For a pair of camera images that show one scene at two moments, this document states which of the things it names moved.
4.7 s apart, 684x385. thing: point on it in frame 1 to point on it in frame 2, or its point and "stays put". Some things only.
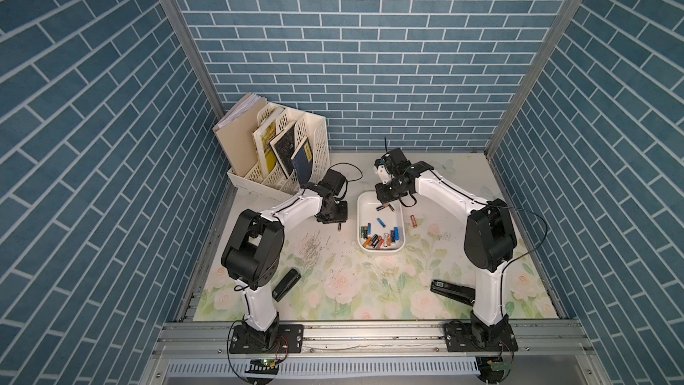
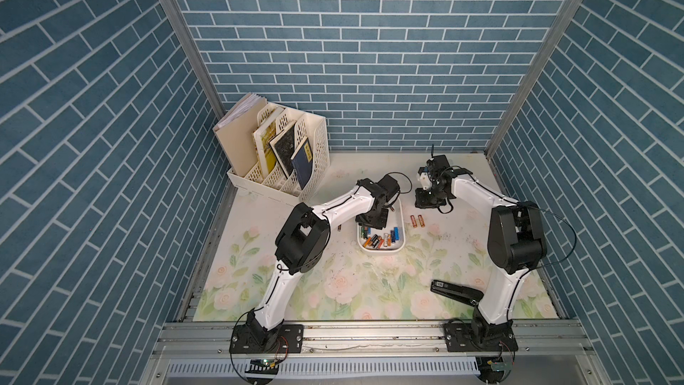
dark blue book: [302, 162] stays put
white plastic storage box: [381, 227] stays put
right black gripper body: [388, 192] to [428, 199]
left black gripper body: [336, 213] to [378, 220]
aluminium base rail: [380, 352] stays put
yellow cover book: [262, 135] stays put
